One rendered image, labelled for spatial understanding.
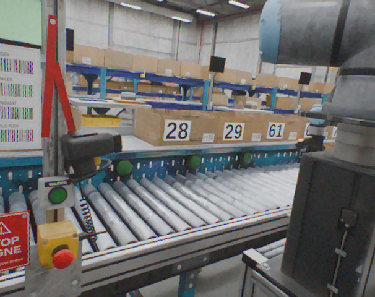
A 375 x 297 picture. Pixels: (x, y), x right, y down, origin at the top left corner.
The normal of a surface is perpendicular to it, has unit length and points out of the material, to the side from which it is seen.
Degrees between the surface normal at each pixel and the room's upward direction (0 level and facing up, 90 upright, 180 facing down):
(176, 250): 90
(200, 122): 90
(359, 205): 90
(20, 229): 90
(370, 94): 70
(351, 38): 109
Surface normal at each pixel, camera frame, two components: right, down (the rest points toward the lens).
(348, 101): -0.76, -0.31
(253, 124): 0.55, 0.24
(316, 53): -0.42, 0.79
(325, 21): -0.48, 0.07
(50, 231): 0.10, -0.97
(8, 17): 0.80, 0.14
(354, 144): -0.72, 0.07
